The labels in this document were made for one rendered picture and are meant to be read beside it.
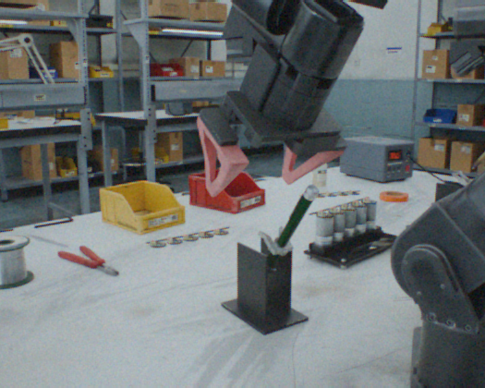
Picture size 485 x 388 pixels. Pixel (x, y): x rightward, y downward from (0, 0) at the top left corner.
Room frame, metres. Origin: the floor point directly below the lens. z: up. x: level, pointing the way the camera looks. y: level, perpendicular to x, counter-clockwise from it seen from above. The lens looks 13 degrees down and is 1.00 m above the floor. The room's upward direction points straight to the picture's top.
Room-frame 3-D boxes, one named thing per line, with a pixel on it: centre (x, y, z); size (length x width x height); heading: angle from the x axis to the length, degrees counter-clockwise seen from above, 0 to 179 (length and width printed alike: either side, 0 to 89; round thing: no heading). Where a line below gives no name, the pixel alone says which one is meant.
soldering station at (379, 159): (1.27, -0.34, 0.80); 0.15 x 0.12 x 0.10; 33
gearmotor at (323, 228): (0.68, -0.11, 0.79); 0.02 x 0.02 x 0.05
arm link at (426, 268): (0.35, -0.16, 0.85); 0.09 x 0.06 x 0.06; 139
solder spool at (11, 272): (0.59, 0.30, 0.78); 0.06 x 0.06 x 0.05
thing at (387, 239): (0.70, -0.17, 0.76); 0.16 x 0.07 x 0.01; 134
